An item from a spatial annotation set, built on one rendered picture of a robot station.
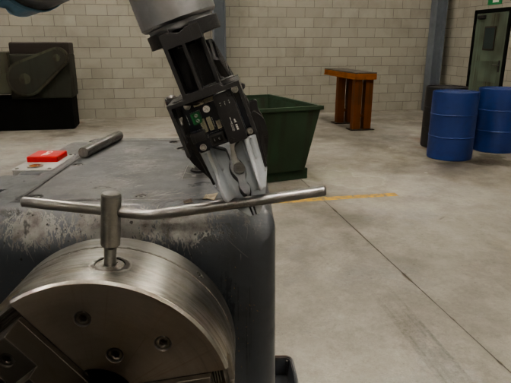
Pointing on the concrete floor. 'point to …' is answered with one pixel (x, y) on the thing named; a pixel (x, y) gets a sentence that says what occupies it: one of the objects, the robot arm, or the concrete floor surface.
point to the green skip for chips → (287, 134)
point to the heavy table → (353, 97)
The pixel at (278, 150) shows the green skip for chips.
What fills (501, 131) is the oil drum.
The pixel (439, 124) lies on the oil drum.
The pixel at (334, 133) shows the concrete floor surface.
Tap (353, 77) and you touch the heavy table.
